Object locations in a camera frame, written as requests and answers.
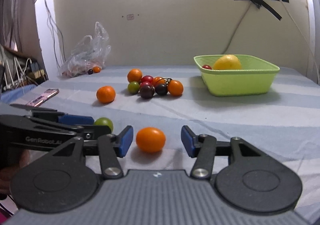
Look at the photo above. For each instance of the orange tomato by bag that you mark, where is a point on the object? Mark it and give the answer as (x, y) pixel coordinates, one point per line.
(96, 69)

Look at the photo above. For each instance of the striped blue bedsheet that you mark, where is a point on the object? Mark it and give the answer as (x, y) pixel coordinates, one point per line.
(283, 123)

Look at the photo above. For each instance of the orange mandarin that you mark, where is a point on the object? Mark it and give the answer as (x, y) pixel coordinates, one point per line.
(134, 75)
(106, 94)

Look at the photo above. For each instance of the green tomato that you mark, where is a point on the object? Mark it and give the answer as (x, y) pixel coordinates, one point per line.
(103, 121)
(133, 87)

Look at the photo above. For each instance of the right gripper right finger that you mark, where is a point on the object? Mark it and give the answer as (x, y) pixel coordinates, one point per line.
(204, 148)

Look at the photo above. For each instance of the smartphone in pink case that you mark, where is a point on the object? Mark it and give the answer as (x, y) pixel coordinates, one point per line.
(45, 96)

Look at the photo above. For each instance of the large yellow grapefruit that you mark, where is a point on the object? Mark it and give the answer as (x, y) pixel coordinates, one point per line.
(227, 62)

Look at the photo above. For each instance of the white wifi router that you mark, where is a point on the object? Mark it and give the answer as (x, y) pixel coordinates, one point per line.
(15, 73)

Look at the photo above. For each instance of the orange tomato with stem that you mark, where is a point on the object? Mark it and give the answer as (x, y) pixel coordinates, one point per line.
(175, 88)

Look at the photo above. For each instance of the red tomato in cluster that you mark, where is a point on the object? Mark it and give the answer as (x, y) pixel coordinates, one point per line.
(144, 84)

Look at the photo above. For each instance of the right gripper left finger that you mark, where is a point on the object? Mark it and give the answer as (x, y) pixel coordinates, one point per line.
(110, 147)

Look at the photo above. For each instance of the red cherry tomato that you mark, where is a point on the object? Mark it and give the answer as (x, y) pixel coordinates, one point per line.
(207, 67)

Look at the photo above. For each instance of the dark cherry with stem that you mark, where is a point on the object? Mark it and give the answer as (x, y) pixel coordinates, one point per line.
(162, 89)

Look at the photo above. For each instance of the orange cherry tomato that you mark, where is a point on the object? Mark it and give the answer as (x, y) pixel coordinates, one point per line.
(150, 140)

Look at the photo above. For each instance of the dark purple tomato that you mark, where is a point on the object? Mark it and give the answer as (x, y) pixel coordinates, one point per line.
(146, 92)

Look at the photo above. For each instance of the clear plastic bag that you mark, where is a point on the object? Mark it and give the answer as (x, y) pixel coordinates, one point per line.
(91, 51)

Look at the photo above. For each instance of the green plastic basket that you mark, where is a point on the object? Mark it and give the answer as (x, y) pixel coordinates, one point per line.
(255, 77)

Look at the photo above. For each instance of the orange tomato in cluster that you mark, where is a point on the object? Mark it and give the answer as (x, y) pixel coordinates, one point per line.
(158, 80)

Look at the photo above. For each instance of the person left hand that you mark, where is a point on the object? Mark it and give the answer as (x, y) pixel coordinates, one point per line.
(8, 173)

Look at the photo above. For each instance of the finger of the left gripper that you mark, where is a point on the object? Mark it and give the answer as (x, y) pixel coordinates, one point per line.
(76, 120)

